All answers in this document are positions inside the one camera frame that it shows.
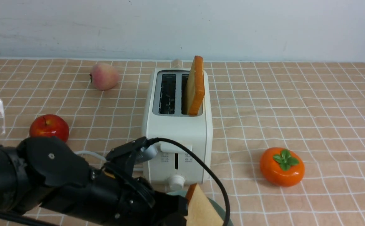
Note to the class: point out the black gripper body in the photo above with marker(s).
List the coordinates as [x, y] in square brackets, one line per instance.
[117, 199]

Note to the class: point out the toasted bread slice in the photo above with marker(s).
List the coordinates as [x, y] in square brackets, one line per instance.
[194, 90]
[200, 210]

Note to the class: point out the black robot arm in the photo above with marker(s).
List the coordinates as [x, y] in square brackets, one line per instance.
[45, 172]

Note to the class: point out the white two-slot toaster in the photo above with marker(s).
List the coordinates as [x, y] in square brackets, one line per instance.
[163, 117]

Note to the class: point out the red apple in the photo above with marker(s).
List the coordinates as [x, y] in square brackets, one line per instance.
[49, 125]

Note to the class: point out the light green plate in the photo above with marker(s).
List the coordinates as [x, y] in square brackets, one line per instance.
[218, 208]

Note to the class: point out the pink peach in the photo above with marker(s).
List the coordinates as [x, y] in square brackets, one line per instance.
[103, 76]

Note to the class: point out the orange persimmon with green leaf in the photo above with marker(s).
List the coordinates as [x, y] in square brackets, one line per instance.
[282, 167]

